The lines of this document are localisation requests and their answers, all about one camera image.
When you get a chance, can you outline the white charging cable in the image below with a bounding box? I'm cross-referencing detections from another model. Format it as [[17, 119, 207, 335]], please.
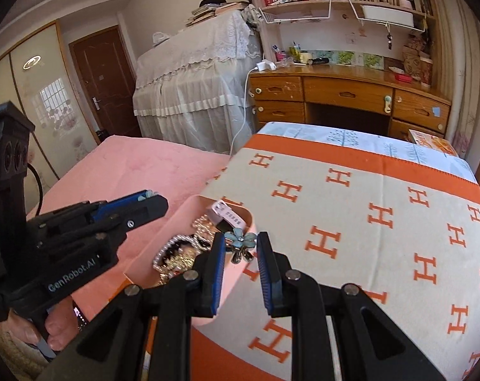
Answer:
[[228, 67, 261, 156]]

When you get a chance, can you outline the white pearl bracelet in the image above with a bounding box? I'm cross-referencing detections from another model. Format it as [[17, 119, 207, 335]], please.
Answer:
[[152, 234, 197, 270]]

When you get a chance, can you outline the white wire shelf basket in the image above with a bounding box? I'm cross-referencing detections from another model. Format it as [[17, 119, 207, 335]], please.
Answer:
[[348, 0, 429, 33]]

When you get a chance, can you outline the black bead bracelet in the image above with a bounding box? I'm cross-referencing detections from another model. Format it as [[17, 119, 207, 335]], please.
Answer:
[[164, 237, 213, 259]]

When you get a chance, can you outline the white power adapter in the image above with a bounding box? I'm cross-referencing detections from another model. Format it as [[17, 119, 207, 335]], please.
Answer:
[[256, 59, 277, 71]]

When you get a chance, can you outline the pink strap smartwatch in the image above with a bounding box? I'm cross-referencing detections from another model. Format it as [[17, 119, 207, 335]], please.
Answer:
[[206, 200, 247, 232]]

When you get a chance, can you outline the blue flower gold brooch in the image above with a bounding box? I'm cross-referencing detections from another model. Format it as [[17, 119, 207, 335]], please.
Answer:
[[224, 228, 257, 264]]

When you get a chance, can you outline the light blue patterned sheet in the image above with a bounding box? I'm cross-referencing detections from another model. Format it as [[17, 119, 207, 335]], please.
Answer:
[[258, 122, 478, 183]]

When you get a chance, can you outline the beige striped curtain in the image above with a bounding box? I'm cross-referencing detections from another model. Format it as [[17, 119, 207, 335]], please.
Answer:
[[431, 0, 480, 169]]

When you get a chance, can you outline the wooden desk with drawers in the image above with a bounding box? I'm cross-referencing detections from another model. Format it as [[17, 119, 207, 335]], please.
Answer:
[[249, 64, 451, 140]]

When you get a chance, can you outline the wooden bookshelf with books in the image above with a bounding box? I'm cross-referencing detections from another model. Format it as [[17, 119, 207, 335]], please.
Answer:
[[251, 0, 436, 64]]

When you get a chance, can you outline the pink jewelry tray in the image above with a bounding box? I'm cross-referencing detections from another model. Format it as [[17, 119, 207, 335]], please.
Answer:
[[125, 194, 262, 327]]

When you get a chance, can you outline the person's left hand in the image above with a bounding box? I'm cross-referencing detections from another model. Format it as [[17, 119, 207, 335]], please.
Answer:
[[7, 297, 82, 352]]

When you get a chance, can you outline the gold leaf hair comb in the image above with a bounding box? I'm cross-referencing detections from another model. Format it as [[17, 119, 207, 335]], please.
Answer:
[[152, 214, 218, 286]]

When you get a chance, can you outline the pink bed cover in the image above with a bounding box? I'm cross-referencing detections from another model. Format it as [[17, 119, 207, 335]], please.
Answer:
[[42, 136, 229, 319]]

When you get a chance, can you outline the brown wooden door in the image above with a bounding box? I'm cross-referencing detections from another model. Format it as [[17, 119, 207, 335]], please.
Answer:
[[69, 26, 141, 138]]

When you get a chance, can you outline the orange beige H-pattern blanket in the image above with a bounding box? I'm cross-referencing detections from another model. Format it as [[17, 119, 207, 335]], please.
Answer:
[[199, 133, 480, 380]]

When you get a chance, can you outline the sliding wardrobe door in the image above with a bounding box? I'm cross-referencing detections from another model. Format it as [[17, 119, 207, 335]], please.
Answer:
[[0, 22, 98, 212]]

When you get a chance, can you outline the lace covered piano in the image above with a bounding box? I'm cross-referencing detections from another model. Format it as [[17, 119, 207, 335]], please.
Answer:
[[133, 10, 261, 154]]

